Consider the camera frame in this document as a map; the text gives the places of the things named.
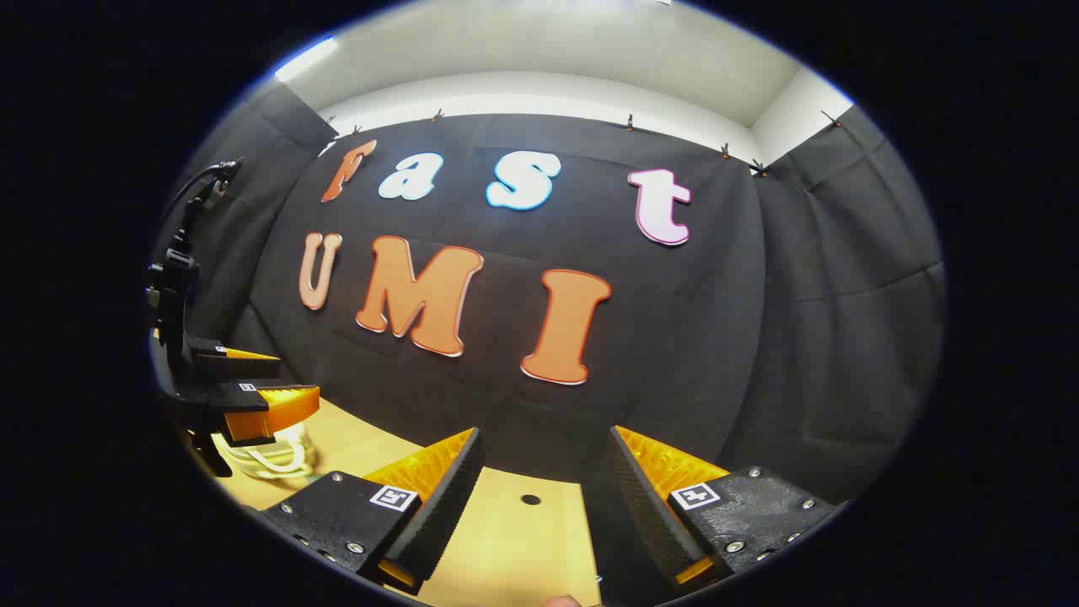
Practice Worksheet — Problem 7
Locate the black backdrop cloth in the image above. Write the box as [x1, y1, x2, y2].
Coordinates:
[152, 80, 947, 507]

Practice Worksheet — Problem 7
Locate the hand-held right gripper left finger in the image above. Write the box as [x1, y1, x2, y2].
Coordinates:
[253, 427, 486, 595]

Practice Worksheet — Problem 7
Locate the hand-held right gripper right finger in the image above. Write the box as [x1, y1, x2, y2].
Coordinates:
[605, 426, 848, 591]

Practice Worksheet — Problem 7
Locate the ceiling light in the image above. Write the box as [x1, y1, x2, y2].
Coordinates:
[274, 36, 338, 83]

